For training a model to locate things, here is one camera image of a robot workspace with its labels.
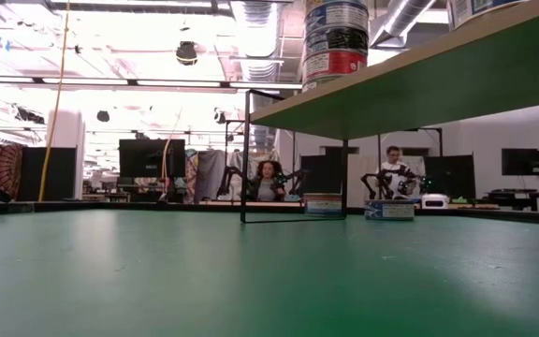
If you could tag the gold-lid blue salmon can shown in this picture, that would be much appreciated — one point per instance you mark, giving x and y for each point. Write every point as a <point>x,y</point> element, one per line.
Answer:
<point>480,9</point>
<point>323,204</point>

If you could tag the background black robot arm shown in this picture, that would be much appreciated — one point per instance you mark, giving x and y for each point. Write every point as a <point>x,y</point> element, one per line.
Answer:
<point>293,180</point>
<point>226,180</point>
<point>374,182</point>

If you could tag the silver-lid blue-white seafood can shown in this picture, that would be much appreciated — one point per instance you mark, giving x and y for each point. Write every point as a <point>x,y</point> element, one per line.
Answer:
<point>388,209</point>

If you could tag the person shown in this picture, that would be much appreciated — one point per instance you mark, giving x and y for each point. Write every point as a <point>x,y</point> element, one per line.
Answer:
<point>393,171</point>
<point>267,182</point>

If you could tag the black partition panel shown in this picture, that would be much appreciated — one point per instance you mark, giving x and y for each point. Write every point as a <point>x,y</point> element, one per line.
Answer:
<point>47,173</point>
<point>321,174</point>
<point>451,177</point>

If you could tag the green table mat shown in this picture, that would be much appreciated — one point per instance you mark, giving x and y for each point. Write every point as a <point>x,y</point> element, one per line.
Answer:
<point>251,281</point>

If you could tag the small white box device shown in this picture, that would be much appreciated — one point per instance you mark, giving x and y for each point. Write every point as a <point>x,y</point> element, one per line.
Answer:
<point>434,201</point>

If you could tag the wooden board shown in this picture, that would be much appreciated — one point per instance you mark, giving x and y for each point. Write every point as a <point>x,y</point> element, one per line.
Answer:
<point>438,84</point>

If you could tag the white column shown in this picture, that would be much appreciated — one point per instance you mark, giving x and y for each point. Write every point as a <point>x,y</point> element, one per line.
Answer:
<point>66,136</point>

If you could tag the dark background work table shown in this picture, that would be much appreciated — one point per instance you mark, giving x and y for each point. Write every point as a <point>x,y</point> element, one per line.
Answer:
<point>522,196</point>

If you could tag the silver ventilation duct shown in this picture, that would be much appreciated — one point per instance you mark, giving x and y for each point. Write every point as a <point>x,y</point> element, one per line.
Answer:
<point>405,19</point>

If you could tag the black wall monitor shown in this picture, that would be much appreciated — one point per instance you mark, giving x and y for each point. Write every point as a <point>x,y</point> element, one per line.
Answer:
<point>522,162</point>

